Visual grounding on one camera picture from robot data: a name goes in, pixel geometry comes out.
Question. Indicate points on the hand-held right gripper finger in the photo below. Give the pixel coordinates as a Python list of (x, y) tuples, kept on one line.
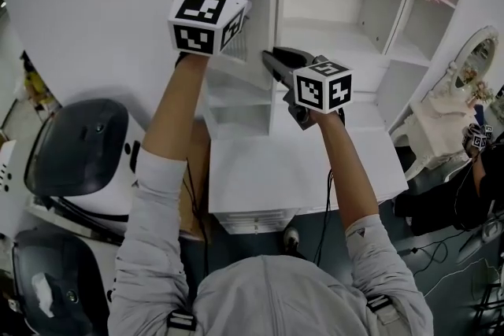
[(277, 69), (293, 55)]

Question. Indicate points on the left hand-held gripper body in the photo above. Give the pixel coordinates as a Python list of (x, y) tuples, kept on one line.
[(199, 21)]

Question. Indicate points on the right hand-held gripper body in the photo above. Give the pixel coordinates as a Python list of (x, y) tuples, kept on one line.
[(321, 88)]

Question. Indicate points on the person's right forearm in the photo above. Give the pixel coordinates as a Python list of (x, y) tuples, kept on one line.
[(346, 165)]

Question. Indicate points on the person's left forearm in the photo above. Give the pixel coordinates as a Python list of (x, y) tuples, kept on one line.
[(177, 106)]

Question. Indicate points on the white cabinet with open shelves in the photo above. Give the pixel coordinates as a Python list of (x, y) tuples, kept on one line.
[(338, 12)]

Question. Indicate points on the white ornate dressing table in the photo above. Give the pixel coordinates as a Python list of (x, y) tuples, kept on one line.
[(433, 126)]

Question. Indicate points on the white drawer unit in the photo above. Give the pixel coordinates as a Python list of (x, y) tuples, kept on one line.
[(256, 220)]

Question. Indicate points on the person's shoe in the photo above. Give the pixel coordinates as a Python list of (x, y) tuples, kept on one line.
[(291, 238)]

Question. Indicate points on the white oval vanity mirror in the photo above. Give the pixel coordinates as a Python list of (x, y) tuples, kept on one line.
[(474, 59)]

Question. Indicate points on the small pale flower bouquet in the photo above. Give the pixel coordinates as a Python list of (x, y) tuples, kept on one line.
[(482, 90)]

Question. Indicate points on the person's grey hooded jacket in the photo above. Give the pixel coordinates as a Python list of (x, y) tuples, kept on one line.
[(275, 295)]

